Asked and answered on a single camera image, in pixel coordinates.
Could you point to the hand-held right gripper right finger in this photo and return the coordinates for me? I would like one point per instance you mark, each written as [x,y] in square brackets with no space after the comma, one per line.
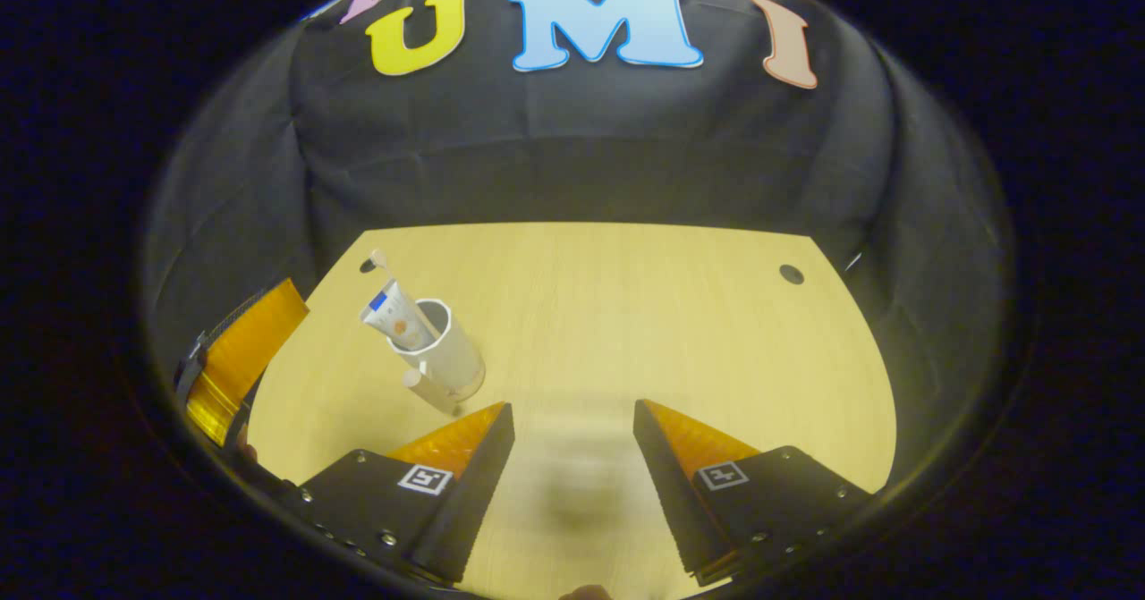
[698,511]

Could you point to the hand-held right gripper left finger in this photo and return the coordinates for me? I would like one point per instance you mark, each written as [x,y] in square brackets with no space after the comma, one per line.
[447,511]

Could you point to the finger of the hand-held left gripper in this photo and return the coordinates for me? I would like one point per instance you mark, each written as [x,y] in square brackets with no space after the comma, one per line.
[215,408]
[255,336]

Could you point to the white toothpaste tube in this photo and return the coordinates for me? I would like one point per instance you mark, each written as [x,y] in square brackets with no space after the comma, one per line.
[398,314]

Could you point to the wooden toothbrush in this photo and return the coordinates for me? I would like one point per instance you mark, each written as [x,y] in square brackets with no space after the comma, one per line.
[379,260]

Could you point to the light wooden desktop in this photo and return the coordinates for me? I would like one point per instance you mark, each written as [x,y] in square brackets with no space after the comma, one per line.
[626,314]

